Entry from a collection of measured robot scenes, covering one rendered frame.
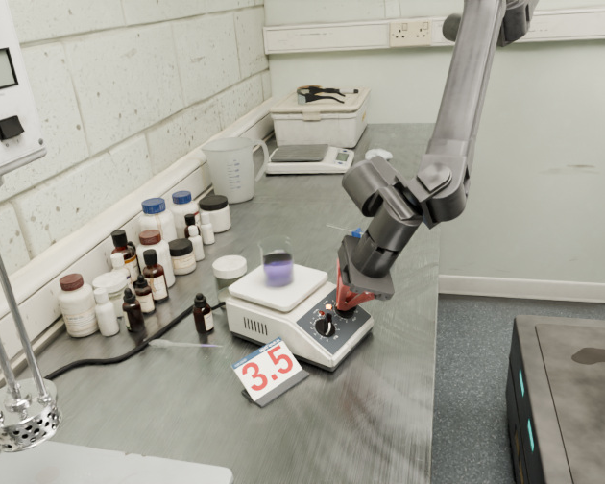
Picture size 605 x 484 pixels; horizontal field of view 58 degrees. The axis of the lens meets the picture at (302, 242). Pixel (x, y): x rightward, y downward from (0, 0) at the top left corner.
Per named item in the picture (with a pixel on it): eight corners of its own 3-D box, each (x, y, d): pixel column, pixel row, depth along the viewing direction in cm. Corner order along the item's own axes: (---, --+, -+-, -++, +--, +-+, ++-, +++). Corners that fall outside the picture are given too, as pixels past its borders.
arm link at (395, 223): (403, 221, 68) (434, 218, 71) (375, 184, 72) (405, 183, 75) (378, 258, 72) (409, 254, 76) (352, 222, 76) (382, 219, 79)
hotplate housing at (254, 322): (375, 329, 88) (375, 286, 85) (332, 375, 78) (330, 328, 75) (266, 296, 100) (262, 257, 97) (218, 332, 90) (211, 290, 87)
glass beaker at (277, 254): (258, 281, 88) (253, 235, 84) (289, 274, 90) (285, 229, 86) (270, 299, 83) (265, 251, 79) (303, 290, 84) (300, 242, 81)
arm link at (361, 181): (456, 174, 68) (464, 206, 75) (405, 118, 74) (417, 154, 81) (375, 229, 68) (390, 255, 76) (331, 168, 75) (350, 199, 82)
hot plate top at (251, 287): (330, 278, 88) (330, 273, 88) (287, 313, 80) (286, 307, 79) (272, 262, 95) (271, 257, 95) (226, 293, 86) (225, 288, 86)
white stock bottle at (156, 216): (176, 247, 122) (165, 192, 117) (184, 259, 116) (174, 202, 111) (143, 255, 119) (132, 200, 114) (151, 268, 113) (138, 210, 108)
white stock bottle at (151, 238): (172, 290, 104) (161, 238, 100) (140, 292, 104) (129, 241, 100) (178, 275, 110) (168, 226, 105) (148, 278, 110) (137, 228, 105)
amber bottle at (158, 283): (151, 293, 104) (141, 247, 100) (171, 292, 104) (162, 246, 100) (145, 303, 100) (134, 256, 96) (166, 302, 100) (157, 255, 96)
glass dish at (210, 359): (218, 347, 87) (217, 335, 86) (241, 360, 83) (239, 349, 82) (190, 364, 83) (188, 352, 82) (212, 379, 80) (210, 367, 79)
